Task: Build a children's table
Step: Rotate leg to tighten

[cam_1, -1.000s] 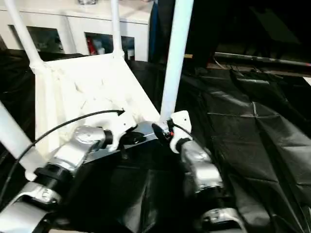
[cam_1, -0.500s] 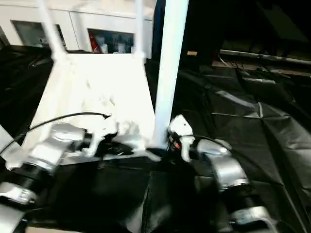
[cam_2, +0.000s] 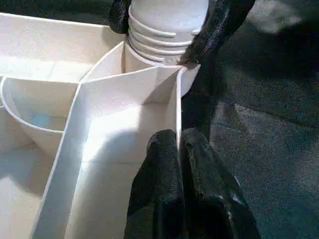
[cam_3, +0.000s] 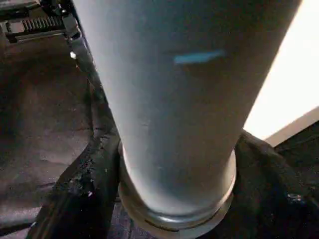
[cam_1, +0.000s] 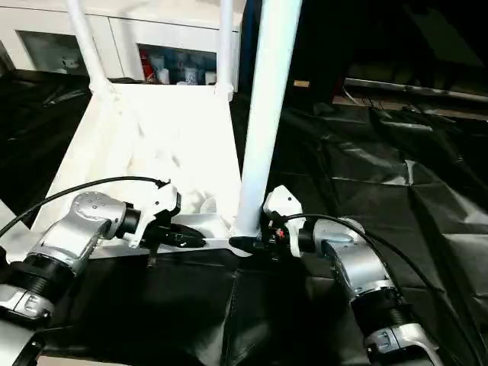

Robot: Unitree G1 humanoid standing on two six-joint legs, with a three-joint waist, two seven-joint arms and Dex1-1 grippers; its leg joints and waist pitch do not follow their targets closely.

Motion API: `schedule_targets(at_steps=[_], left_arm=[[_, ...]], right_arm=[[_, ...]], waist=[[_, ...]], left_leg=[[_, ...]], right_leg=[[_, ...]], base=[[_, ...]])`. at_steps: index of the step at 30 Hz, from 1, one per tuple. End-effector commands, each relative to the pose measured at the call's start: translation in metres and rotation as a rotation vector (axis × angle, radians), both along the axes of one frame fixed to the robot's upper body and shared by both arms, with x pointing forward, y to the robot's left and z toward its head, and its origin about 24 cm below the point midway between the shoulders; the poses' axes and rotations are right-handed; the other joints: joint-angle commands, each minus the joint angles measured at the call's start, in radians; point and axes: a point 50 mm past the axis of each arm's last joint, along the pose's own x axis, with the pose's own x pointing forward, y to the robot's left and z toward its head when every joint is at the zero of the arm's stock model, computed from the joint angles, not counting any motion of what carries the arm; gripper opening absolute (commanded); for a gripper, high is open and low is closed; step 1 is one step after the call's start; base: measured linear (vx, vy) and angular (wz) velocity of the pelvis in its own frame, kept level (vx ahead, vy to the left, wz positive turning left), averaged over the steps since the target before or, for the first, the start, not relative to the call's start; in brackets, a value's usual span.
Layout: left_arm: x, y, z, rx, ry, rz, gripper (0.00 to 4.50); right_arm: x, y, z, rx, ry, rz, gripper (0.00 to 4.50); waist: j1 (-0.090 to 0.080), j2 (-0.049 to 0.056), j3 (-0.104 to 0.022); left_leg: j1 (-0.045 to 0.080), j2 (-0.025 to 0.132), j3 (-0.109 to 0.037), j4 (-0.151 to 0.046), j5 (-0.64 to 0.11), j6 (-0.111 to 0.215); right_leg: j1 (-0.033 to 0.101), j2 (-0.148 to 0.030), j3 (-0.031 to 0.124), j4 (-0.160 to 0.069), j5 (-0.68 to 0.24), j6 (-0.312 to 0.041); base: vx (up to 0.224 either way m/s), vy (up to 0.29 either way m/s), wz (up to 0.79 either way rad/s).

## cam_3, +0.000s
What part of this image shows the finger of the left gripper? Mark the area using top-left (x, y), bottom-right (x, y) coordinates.
top-left (65, 33), bottom-right (112, 113)

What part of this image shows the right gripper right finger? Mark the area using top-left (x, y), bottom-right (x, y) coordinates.
top-left (225, 129), bottom-right (319, 239)

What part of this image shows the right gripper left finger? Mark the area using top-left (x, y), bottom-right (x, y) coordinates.
top-left (26, 130), bottom-right (123, 239)

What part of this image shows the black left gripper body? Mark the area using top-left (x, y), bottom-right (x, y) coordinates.
top-left (0, 0), bottom-right (81, 44)

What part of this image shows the white plastic table leg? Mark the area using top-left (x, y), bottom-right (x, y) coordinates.
top-left (71, 0), bottom-right (305, 239)

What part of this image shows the white plastic table top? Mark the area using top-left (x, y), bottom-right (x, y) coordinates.
top-left (242, 0), bottom-right (319, 148)

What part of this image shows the black mat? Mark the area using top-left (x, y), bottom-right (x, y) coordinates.
top-left (0, 24), bottom-right (319, 239)

